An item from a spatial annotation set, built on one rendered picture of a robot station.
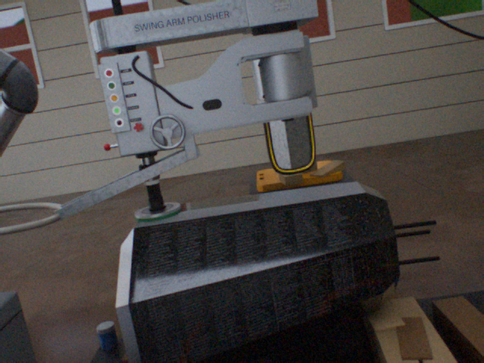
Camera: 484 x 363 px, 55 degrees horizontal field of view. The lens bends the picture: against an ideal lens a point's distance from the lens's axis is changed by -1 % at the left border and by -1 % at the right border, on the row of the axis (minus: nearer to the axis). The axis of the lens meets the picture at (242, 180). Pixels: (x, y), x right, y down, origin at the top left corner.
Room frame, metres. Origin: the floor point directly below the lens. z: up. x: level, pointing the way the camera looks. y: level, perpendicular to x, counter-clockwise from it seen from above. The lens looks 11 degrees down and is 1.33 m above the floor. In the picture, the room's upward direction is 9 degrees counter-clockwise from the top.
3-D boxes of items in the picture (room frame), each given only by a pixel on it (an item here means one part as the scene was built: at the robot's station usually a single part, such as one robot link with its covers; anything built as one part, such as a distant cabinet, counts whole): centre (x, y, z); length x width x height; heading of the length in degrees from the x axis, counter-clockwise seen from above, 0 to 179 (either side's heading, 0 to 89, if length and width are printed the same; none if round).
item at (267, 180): (2.81, -0.33, 0.76); 0.49 x 0.49 x 0.05; 86
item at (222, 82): (2.13, 0.01, 1.30); 0.74 x 0.23 x 0.49; 95
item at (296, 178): (2.56, -0.27, 0.81); 0.20 x 0.10 x 0.05; 4
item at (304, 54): (2.61, -0.31, 1.36); 0.74 x 0.34 x 0.25; 173
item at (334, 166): (2.63, -0.49, 0.80); 0.20 x 0.10 x 0.05; 124
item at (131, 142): (2.11, 0.33, 1.32); 0.36 x 0.22 x 0.45; 95
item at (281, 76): (2.16, -0.25, 1.34); 0.19 x 0.19 x 0.20
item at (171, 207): (2.11, 0.41, 0.84); 0.21 x 0.21 x 0.01
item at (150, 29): (2.14, 0.06, 1.62); 0.96 x 0.25 x 0.17; 95
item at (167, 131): (2.00, 0.28, 1.20); 0.15 x 0.10 x 0.15; 95
